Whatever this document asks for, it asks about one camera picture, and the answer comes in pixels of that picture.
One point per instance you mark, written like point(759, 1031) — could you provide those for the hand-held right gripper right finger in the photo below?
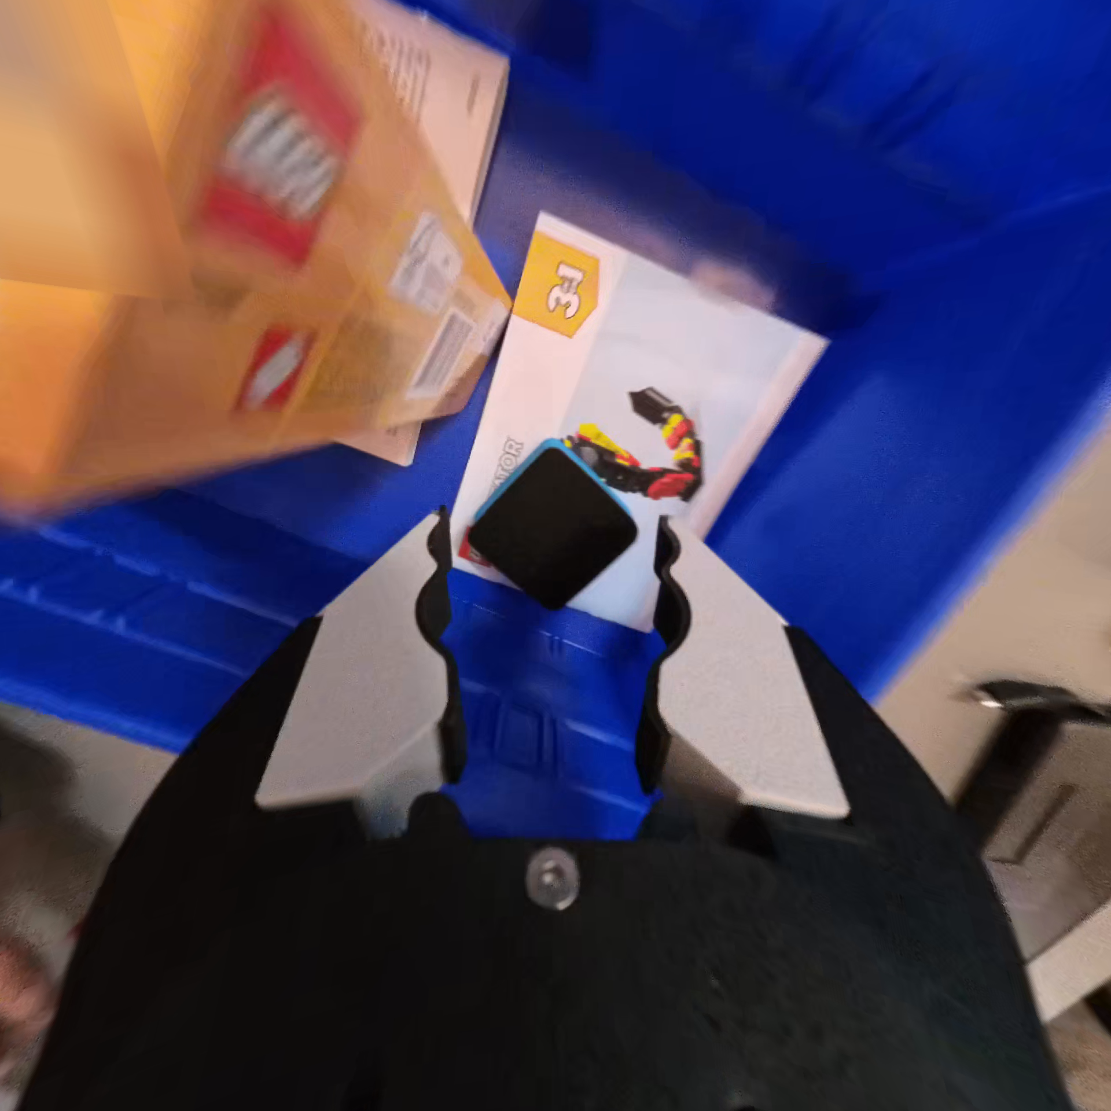
point(738, 712)

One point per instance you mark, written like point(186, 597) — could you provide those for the blue tagged storage bin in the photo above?
point(911, 261)

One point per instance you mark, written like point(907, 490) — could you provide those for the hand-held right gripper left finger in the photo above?
point(364, 695)

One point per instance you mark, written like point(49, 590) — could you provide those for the instruction booklet scorpion cover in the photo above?
point(694, 364)

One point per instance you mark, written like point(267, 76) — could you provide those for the yellow lego box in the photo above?
point(217, 390)

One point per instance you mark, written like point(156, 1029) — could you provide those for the blue block with black top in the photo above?
point(555, 529)

